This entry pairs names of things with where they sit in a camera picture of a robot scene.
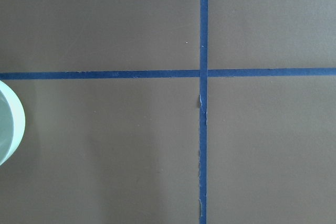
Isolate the green bowl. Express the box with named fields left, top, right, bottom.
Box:
left=1, top=81, right=26, bottom=165

